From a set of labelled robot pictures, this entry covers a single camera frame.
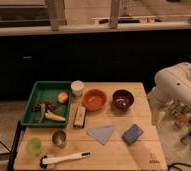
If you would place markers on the small metal cup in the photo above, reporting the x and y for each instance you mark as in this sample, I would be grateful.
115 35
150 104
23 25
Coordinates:
59 138

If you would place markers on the dark toy grapes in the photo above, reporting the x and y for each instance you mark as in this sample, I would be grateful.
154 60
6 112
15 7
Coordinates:
47 105

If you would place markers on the green plastic cup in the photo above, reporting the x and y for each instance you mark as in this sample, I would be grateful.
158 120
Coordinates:
34 147

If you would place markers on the wooden block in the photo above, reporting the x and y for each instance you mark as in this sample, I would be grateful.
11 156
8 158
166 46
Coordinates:
80 115

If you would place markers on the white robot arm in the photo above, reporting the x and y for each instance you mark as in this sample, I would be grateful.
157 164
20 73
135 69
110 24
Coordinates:
171 83

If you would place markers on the toy peach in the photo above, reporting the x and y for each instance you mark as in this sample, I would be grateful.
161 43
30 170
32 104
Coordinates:
63 97

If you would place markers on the green plastic tray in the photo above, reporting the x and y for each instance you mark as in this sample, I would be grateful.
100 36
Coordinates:
47 91

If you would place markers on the spice bottle rack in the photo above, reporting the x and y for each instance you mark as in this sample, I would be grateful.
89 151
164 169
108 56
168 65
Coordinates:
181 117

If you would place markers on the white ribbed cup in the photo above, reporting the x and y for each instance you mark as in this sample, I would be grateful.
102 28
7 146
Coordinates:
77 87

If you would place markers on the white handled brush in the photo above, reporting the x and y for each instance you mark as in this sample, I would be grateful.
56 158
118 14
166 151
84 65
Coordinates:
45 161

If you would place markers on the dark purple bowl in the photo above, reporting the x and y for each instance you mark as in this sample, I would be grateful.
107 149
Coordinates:
122 99

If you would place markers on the blue towel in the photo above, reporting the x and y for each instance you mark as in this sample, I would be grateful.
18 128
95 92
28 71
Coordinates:
101 134

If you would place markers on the blue sponge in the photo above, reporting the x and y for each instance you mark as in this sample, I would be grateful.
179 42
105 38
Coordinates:
131 135

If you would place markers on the orange bowl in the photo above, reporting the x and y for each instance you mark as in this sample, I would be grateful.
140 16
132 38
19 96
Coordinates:
94 99

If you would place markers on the toy corn cob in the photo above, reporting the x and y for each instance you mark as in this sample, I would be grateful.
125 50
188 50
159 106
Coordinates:
54 117

